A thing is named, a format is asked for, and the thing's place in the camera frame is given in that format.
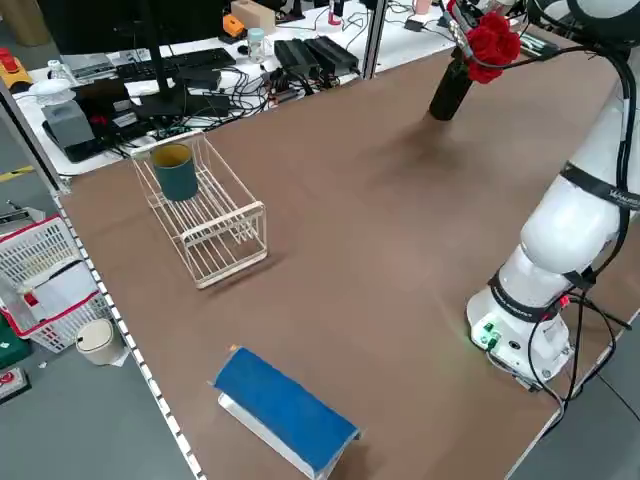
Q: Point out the red rose bouquet green stems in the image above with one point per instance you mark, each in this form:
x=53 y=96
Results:
x=492 y=45

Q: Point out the aluminium frame post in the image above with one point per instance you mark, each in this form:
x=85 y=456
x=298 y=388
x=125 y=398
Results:
x=375 y=40

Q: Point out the orange black gadget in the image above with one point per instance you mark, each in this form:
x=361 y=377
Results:
x=232 y=27

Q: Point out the grey box device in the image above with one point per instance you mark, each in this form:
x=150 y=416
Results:
x=67 y=127

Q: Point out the white basket red rim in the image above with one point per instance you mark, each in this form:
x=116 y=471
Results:
x=45 y=260

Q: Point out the black electronics box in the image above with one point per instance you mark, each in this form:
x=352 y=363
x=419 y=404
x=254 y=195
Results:
x=332 y=52
x=295 y=55

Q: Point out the black monitor with stand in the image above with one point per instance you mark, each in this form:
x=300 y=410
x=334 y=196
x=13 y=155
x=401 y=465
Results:
x=100 y=20

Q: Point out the cardboard box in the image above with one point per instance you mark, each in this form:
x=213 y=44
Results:
x=252 y=15

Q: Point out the teal cup yellow inside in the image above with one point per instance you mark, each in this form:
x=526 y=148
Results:
x=175 y=180

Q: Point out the black ribbed vase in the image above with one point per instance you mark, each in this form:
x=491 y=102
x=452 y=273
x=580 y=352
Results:
x=447 y=97

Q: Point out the clear bottle mint lid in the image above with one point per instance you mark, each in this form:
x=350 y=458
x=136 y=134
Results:
x=256 y=45

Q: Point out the black keyboard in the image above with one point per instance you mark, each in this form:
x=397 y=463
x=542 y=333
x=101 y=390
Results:
x=175 y=62

